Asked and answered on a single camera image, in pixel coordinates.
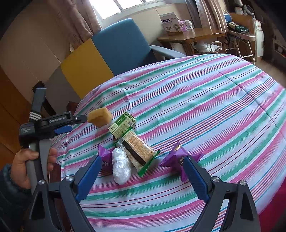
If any white kettle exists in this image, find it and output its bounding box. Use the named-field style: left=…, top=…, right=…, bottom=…
left=194, top=41, right=223, bottom=53

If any metal frame chair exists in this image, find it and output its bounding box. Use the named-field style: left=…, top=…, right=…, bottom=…
left=224, top=21, right=255, bottom=65

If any grey yellow blue sofa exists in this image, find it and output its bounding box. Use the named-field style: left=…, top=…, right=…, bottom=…
left=45, top=18, right=184, bottom=114

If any cracker packet green edge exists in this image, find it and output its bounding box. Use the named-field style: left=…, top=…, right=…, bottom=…
left=116, top=127, right=160, bottom=177

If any wooden wardrobe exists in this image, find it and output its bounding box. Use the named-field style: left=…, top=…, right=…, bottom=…
left=0, top=70, right=31, bottom=167

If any black rolled mat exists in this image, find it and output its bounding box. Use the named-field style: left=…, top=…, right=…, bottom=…
left=32, top=81, right=56, bottom=117

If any purple snack packet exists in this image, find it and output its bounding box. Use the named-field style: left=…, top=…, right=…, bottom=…
left=98, top=145, right=112, bottom=171
left=159, top=142, right=189, bottom=182

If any person's left hand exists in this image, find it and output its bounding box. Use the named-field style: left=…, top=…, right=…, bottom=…
left=10, top=147, right=58, bottom=190

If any floral curtain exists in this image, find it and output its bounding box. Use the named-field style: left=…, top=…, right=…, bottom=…
left=47, top=0, right=102, bottom=49

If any wooden side table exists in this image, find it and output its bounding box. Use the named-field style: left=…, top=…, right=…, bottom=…
left=157, top=28, right=227, bottom=56

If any striped bedspread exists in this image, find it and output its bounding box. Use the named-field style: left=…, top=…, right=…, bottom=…
left=50, top=53, right=286, bottom=232

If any yellow sponge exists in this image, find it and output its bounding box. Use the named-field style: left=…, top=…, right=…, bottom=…
left=87, top=107, right=112, bottom=128

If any green medicine box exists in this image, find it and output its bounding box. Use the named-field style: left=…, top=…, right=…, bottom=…
left=109, top=111, right=136, bottom=139

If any white appliance box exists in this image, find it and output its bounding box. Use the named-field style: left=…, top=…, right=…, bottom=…
left=160, top=12, right=182, bottom=35

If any dark red cushion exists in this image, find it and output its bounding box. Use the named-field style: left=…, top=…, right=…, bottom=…
left=66, top=102, right=78, bottom=115

